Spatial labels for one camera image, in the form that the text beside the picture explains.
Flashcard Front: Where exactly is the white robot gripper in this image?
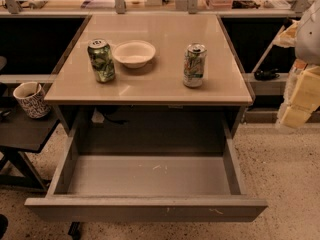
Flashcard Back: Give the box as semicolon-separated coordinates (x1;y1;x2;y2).
273;0;320;129

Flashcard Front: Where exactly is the grey top drawer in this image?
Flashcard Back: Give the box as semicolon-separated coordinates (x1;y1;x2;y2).
25;116;267;222

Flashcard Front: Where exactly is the white rod with black tip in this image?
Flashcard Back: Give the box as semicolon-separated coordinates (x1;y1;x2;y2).
251;25;285;73

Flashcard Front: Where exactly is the white green soda can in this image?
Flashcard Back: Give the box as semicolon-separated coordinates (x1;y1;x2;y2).
183;43;207;88

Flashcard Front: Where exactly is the white paper bowl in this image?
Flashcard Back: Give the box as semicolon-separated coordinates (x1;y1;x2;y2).
112;40;156;69

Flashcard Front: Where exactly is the beige top cabinet desk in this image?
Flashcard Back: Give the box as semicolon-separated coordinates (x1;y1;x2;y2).
43;13;254;138

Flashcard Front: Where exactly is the patterned white mug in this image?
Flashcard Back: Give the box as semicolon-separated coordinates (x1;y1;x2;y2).
13;82;51;119

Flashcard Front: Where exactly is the dark side table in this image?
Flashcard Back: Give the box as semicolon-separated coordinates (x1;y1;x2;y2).
0;106;59;192

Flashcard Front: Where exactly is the black cable bundle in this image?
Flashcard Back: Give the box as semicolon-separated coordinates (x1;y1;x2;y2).
253;68;280;82

